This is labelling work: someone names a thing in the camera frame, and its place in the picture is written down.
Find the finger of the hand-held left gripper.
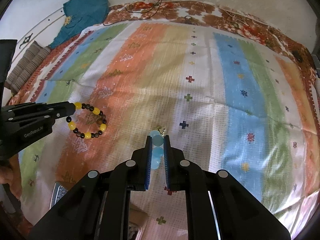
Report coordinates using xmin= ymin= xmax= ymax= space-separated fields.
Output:
xmin=0 ymin=114 xmax=70 ymax=131
xmin=0 ymin=101 xmax=76 ymax=121

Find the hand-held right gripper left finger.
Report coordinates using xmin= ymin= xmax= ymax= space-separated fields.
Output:
xmin=29 ymin=135 xmax=153 ymax=240

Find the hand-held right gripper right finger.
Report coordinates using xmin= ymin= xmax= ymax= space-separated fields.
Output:
xmin=164 ymin=135 xmax=292 ymax=240

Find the light blue bead bracelet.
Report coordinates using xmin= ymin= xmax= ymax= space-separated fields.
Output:
xmin=149 ymin=127 xmax=167 ymax=171

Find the yellow and brown bead bracelet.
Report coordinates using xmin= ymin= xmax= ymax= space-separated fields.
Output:
xmin=66 ymin=102 xmax=108 ymax=140

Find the silver metal tin box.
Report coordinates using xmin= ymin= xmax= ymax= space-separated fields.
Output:
xmin=49 ymin=181 xmax=148 ymax=240

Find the person's left hand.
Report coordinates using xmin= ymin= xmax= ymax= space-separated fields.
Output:
xmin=0 ymin=165 xmax=16 ymax=185

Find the striped grey cushion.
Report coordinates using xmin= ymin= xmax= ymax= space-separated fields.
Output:
xmin=5 ymin=41 xmax=52 ymax=92

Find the white bed headboard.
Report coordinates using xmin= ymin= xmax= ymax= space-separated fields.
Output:
xmin=11 ymin=5 xmax=66 ymax=64

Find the striped pastel cloth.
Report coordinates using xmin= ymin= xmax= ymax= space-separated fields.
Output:
xmin=19 ymin=19 xmax=318 ymax=240

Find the teal garment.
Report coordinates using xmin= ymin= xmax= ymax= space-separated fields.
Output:
xmin=49 ymin=0 xmax=110 ymax=50

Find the grey box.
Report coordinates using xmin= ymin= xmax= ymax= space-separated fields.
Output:
xmin=312 ymin=54 xmax=320 ymax=78

